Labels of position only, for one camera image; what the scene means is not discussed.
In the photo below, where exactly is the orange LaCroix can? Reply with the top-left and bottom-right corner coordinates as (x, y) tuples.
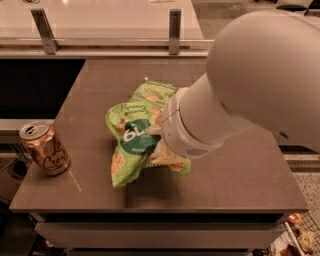
(19, 121), (71, 176)

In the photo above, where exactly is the green Kettle chip bag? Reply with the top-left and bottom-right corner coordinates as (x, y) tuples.
(128, 78), (179, 116)

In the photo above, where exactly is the metal railing bracket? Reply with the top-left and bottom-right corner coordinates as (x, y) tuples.
(31, 9), (59, 55)
(168, 9), (181, 55)

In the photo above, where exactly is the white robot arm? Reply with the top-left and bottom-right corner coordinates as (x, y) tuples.
(149, 10), (320, 164)

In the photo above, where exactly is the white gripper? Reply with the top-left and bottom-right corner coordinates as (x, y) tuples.
(148, 87), (224, 165)

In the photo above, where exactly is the middle metal railing bracket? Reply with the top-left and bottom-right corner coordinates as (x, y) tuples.
(168, 9), (181, 55)

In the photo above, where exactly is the wire basket with snacks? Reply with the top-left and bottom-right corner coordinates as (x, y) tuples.
(268, 213), (320, 256)

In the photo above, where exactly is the left metal railing bracket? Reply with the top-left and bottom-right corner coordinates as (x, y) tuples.
(31, 9), (59, 55)

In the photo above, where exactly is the green rice chip bag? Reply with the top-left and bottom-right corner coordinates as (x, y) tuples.
(105, 101), (191, 187)

